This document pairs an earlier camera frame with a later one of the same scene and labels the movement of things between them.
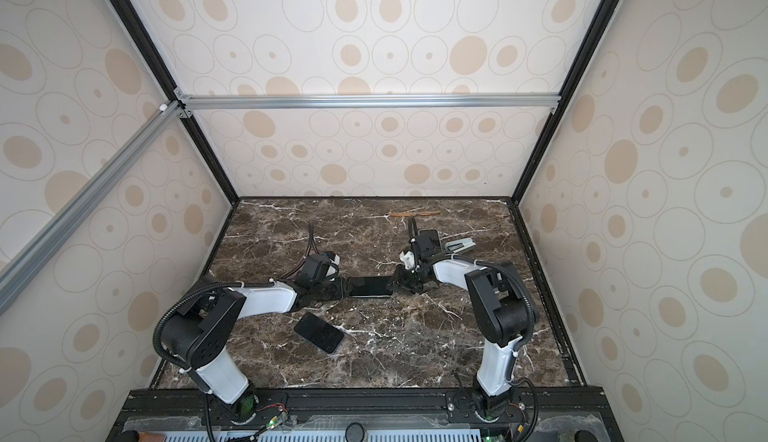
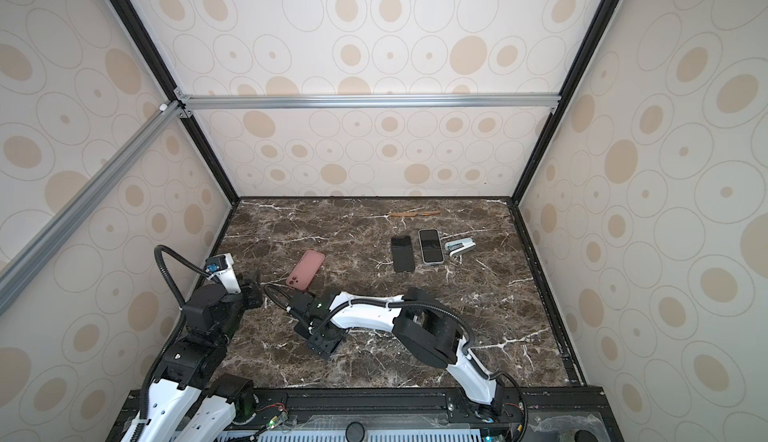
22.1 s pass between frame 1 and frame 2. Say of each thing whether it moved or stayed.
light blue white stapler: stayed
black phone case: moved
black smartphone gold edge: moved
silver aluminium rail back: stayed
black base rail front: stayed
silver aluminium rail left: stayed
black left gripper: moved
